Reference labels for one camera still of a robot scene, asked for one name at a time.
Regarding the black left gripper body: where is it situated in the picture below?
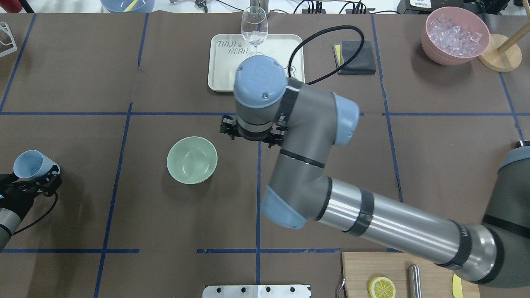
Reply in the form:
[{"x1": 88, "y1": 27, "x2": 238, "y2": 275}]
[{"x1": 0, "y1": 179, "x2": 38, "y2": 219}]

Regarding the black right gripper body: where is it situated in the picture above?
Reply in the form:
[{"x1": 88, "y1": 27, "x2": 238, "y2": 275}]
[{"x1": 236, "y1": 118, "x2": 273, "y2": 143}]

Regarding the light blue plastic cup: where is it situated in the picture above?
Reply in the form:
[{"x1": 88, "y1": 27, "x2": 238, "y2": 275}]
[{"x1": 13, "y1": 150, "x2": 61, "y2": 180}]

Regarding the green bowl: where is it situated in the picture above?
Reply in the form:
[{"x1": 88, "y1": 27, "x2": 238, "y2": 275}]
[{"x1": 166, "y1": 136, "x2": 218, "y2": 185}]

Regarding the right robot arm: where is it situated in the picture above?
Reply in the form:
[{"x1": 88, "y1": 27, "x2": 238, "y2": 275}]
[{"x1": 220, "y1": 55, "x2": 529, "y2": 288}]

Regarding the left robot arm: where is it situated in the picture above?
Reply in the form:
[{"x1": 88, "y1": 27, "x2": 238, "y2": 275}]
[{"x1": 0, "y1": 164, "x2": 62, "y2": 249}]

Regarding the pink bowl of ice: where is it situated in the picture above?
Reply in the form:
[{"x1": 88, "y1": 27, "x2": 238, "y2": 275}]
[{"x1": 422, "y1": 6, "x2": 490, "y2": 66}]

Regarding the cream bear tray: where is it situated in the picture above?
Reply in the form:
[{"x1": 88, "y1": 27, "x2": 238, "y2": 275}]
[{"x1": 208, "y1": 34, "x2": 305, "y2": 92}]

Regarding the clear wine glass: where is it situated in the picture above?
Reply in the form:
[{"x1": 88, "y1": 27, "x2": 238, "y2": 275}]
[{"x1": 241, "y1": 5, "x2": 269, "y2": 56}]

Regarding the grey folded cloth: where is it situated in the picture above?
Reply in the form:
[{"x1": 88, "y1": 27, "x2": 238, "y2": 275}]
[{"x1": 332, "y1": 40, "x2": 376, "y2": 75}]

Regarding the wooden cutting board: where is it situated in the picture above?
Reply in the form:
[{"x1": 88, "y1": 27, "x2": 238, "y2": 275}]
[{"x1": 342, "y1": 252, "x2": 482, "y2": 298}]

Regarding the blue basin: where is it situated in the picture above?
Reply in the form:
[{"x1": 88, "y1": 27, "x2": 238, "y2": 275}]
[{"x1": 100, "y1": 0, "x2": 156, "y2": 13}]

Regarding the lemon half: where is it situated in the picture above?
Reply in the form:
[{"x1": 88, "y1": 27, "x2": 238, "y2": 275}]
[{"x1": 367, "y1": 276, "x2": 396, "y2": 298}]

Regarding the steel muddler black cap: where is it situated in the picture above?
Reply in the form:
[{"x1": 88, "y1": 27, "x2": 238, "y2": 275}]
[{"x1": 408, "y1": 264, "x2": 422, "y2": 298}]

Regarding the yellow plastic knife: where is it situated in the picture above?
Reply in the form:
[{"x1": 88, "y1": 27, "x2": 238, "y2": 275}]
[{"x1": 452, "y1": 274, "x2": 463, "y2": 298}]

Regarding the wooden stand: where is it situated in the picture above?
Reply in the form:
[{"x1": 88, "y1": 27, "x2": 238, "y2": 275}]
[{"x1": 478, "y1": 22, "x2": 530, "y2": 73}]

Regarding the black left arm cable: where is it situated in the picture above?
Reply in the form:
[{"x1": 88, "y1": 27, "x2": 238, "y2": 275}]
[{"x1": 12, "y1": 191, "x2": 59, "y2": 236}]

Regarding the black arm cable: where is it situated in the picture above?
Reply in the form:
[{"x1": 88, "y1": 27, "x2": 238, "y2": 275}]
[
  {"x1": 287, "y1": 25, "x2": 365, "y2": 86},
  {"x1": 12, "y1": 191, "x2": 59, "y2": 236}
]

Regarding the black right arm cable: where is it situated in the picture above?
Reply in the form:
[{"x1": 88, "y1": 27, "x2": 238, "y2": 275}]
[{"x1": 287, "y1": 25, "x2": 365, "y2": 86}]

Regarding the white wire rack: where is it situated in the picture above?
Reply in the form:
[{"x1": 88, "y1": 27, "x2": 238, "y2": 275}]
[{"x1": 0, "y1": 22, "x2": 18, "y2": 58}]

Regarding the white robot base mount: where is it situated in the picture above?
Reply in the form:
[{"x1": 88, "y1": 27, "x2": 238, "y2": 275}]
[{"x1": 202, "y1": 284, "x2": 312, "y2": 298}]

